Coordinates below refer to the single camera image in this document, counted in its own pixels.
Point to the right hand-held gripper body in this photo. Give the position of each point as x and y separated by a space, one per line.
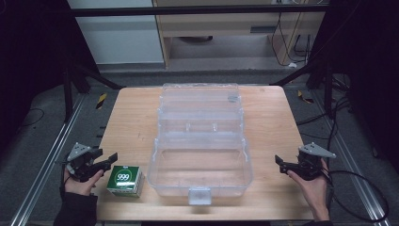
309 164

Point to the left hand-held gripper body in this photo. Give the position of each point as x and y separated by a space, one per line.
82 164

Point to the green and white carton box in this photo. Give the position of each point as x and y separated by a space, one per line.
125 182

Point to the clear plastic storage box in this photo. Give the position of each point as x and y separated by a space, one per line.
200 144

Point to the person's left hand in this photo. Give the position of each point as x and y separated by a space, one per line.
80 186

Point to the person's right hand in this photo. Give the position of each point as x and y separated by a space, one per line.
312 191

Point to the yellow black tape strip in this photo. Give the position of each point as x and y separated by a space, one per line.
101 101
305 98

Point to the black metal stand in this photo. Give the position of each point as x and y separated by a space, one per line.
327 91
67 94

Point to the white plug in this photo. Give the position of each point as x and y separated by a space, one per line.
292 65

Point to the black curtain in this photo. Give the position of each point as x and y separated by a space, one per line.
370 78
28 62

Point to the white cabinet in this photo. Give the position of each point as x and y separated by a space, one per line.
119 37

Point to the light wooden desk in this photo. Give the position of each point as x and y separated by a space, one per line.
219 23

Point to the aluminium floor rail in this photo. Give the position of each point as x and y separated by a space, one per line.
47 163
354 163

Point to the black horizontal frame bar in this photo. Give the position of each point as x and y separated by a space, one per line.
188 10

